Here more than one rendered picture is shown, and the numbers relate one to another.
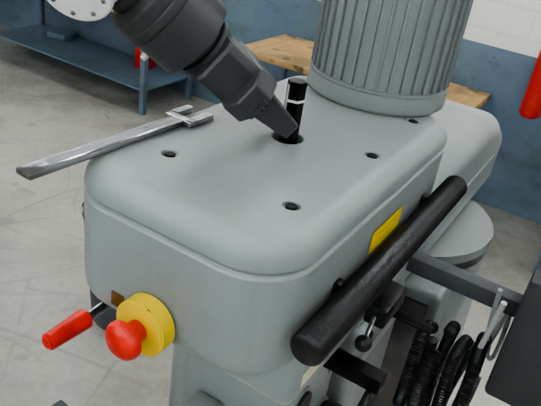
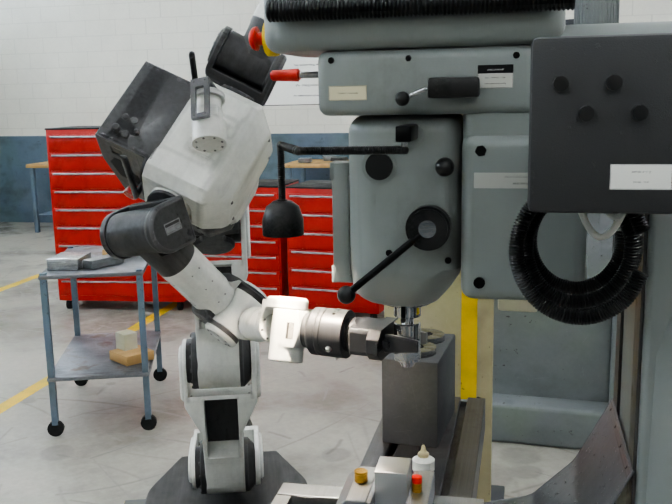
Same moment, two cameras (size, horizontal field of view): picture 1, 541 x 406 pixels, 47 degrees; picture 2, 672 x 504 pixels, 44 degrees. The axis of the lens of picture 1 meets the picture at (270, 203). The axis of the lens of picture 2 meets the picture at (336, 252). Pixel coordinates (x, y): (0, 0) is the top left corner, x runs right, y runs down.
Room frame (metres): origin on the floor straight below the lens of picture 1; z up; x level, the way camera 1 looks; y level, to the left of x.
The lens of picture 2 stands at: (0.17, -1.35, 1.66)
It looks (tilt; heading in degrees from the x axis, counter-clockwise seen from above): 11 degrees down; 75
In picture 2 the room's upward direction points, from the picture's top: 1 degrees counter-clockwise
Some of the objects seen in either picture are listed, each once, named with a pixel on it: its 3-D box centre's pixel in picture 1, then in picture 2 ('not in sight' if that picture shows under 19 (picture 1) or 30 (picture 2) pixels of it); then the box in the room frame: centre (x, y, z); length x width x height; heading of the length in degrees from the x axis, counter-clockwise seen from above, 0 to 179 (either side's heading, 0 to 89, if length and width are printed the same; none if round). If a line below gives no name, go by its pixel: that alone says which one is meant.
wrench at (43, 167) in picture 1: (124, 138); not in sight; (0.58, 0.16, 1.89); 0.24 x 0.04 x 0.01; 150
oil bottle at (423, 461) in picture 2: not in sight; (423, 473); (0.68, -0.02, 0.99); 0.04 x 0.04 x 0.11
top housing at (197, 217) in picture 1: (283, 193); (415, 1); (0.67, -0.01, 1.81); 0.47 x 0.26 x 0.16; 152
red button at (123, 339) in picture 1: (127, 337); (259, 38); (0.43, 0.11, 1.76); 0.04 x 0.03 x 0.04; 62
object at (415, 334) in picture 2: not in sight; (407, 343); (0.66, -0.01, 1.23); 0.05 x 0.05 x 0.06
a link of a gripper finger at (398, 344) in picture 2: not in sight; (400, 345); (0.64, -0.03, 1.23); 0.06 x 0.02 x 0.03; 142
